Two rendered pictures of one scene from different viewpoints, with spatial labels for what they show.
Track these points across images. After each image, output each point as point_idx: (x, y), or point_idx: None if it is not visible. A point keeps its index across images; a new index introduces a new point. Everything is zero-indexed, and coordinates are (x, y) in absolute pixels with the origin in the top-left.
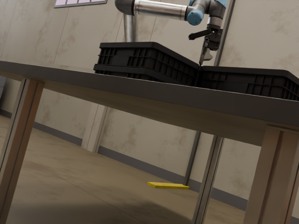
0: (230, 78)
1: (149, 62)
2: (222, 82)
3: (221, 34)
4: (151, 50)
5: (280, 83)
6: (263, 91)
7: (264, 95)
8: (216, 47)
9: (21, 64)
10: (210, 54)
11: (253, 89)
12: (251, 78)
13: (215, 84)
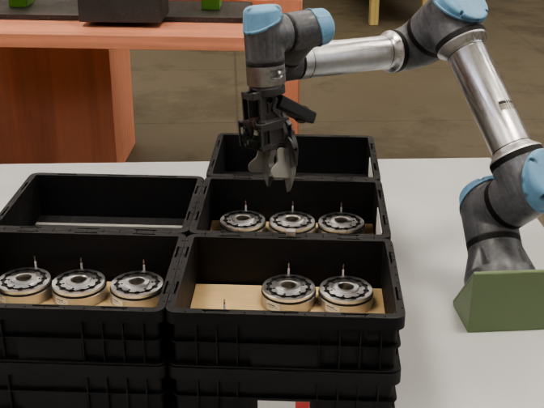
0: (133, 196)
1: (225, 163)
2: (149, 203)
3: (243, 104)
4: (226, 145)
5: (40, 194)
6: (65, 209)
7: (62, 214)
8: (243, 141)
9: None
10: (253, 159)
11: (84, 207)
12: (91, 191)
13: (164, 208)
